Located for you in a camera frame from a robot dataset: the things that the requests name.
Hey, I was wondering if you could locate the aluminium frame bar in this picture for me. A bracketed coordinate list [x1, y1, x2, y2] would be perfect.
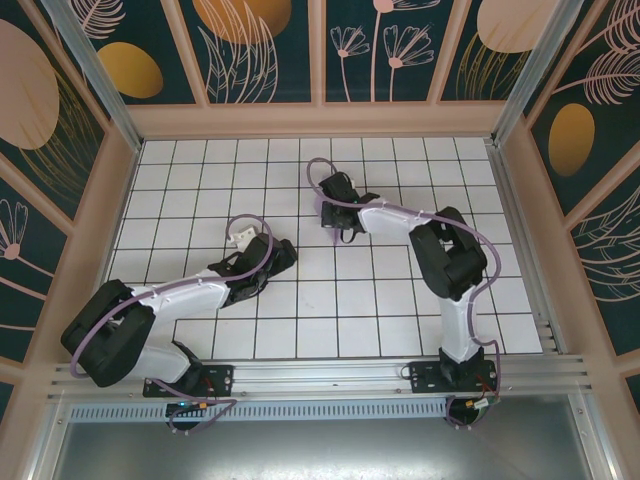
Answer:
[27, 399, 69, 480]
[569, 394, 617, 480]

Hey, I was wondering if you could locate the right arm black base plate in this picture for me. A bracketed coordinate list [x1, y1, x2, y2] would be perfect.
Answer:
[408, 358, 501, 397]

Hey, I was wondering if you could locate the aluminium corner post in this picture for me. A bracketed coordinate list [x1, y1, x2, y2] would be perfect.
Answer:
[489, 0, 584, 146]
[39, 0, 146, 151]

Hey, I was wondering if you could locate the grey slotted cable duct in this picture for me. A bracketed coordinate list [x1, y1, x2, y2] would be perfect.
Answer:
[67, 398, 451, 423]

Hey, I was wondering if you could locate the grey sheet metal panel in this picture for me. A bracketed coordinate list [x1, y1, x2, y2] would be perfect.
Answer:
[29, 418, 619, 480]

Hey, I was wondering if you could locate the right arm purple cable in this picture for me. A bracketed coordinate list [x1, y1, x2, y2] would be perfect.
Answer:
[305, 158, 504, 431]

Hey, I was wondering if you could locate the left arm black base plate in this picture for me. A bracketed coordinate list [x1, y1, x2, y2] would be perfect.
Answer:
[143, 360, 236, 400]

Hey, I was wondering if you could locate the small controller circuit board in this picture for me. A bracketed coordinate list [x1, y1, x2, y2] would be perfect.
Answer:
[163, 397, 214, 436]

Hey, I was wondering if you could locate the aluminium side rail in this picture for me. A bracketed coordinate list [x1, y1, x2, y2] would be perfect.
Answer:
[487, 139, 569, 357]

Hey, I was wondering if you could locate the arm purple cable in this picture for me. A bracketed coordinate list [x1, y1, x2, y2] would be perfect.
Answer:
[305, 158, 504, 431]
[69, 213, 275, 436]

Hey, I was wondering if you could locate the lavender cloth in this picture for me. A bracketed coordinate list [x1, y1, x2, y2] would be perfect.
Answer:
[314, 195, 347, 246]

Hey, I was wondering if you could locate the long aluminium mounting rail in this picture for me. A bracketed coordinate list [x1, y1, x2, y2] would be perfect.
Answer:
[47, 353, 596, 404]

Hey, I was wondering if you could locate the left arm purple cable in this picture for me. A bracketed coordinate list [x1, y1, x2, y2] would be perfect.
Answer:
[69, 213, 275, 436]

